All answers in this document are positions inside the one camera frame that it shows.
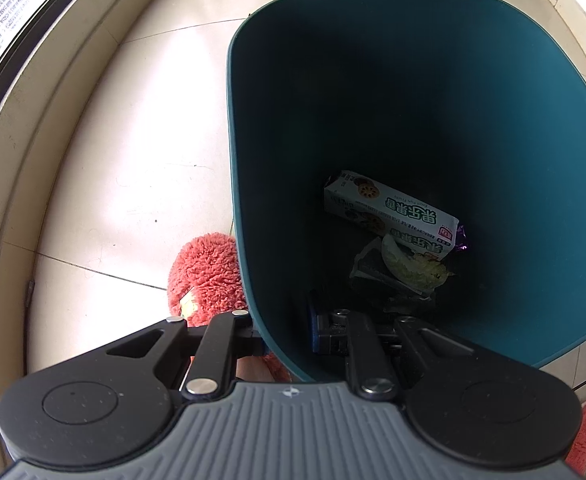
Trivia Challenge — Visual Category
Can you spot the white green snack box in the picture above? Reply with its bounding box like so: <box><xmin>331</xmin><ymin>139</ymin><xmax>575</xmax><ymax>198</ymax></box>
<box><xmin>325</xmin><ymin>170</ymin><xmax>460</xmax><ymax>261</ymax></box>

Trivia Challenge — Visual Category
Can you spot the white green plastic bag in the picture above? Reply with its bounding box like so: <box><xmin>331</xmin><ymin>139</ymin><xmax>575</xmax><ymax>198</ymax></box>
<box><xmin>349</xmin><ymin>238</ymin><xmax>432</xmax><ymax>300</ymax></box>

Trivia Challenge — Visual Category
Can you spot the white bowl lid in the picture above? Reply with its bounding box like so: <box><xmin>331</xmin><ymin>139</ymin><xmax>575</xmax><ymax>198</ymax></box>
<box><xmin>381</xmin><ymin>234</ymin><xmax>452</xmax><ymax>295</ymax></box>

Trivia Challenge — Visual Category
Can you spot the dark teal trash bin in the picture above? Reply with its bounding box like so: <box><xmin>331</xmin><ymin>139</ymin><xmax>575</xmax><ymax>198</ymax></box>
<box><xmin>227</xmin><ymin>0</ymin><xmax>586</xmax><ymax>380</ymax></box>

